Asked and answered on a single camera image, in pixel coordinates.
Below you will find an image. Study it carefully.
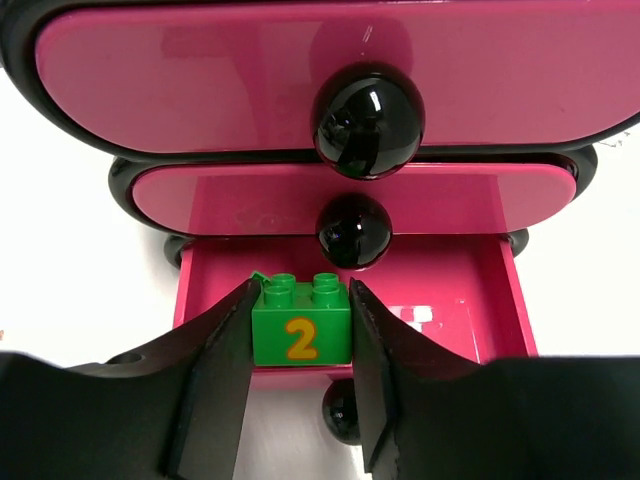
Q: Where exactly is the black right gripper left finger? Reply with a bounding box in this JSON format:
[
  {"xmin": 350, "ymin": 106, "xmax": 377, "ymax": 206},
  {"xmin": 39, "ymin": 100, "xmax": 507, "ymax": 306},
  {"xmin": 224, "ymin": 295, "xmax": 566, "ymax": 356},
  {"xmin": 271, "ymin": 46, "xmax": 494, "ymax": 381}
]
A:
[{"xmin": 1, "ymin": 280, "xmax": 260, "ymax": 479}]

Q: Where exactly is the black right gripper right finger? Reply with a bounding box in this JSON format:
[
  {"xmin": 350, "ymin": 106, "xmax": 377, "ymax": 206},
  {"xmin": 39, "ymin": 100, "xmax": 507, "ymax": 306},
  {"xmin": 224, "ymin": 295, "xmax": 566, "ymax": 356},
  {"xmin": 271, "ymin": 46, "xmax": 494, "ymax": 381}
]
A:
[{"xmin": 350, "ymin": 280, "xmax": 639, "ymax": 479}]

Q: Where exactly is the green lego brick number two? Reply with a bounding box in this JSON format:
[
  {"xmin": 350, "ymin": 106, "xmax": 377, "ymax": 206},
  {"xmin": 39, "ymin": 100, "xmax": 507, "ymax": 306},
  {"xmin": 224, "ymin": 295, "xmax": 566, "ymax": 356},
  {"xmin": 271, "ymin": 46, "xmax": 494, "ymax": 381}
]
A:
[{"xmin": 251, "ymin": 272, "xmax": 352, "ymax": 367}]

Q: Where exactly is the black pink drawer organizer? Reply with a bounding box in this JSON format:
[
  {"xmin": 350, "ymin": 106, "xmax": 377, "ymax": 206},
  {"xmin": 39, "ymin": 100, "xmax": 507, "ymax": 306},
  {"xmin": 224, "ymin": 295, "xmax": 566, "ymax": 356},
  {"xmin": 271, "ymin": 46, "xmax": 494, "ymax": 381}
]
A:
[{"xmin": 0, "ymin": 0, "xmax": 640, "ymax": 446}]

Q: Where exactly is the green 2x3 lego brick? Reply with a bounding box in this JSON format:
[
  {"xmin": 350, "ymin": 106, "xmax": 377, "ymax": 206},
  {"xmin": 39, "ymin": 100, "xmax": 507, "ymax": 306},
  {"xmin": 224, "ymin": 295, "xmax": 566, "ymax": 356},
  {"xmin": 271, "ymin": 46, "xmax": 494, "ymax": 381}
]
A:
[{"xmin": 250, "ymin": 271, "xmax": 271, "ymax": 286}]

